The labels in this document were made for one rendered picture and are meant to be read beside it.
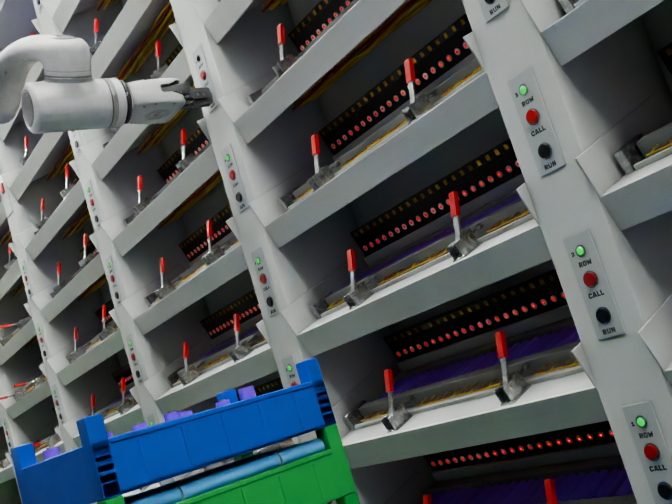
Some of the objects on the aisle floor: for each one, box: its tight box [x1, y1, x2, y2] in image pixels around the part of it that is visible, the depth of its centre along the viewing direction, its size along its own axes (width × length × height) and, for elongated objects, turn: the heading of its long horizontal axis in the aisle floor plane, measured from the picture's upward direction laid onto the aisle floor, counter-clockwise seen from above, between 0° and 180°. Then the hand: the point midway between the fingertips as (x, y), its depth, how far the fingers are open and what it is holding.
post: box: [0, 121, 133, 452], centre depth 284 cm, size 20×9×181 cm, turn 62°
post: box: [170, 0, 438, 504], centre depth 171 cm, size 20×9×181 cm, turn 62°
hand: (199, 97), depth 166 cm, fingers closed
